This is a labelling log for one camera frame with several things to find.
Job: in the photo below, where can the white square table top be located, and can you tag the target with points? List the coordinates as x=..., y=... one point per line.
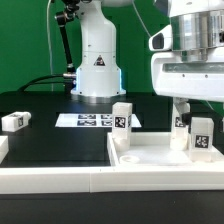
x=153, y=149

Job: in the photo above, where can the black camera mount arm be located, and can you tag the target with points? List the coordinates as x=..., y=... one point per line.
x=62, y=18

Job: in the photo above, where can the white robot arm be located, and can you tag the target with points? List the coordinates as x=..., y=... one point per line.
x=188, y=54

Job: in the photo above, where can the white U-shaped obstacle fence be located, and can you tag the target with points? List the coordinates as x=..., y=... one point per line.
x=110, y=178

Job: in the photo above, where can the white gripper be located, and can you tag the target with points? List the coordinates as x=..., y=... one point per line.
x=197, y=80

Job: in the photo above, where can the sheet with fiducial markers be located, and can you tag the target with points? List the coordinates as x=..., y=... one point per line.
x=84, y=120

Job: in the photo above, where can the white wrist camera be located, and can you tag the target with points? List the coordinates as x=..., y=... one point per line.
x=162, y=40

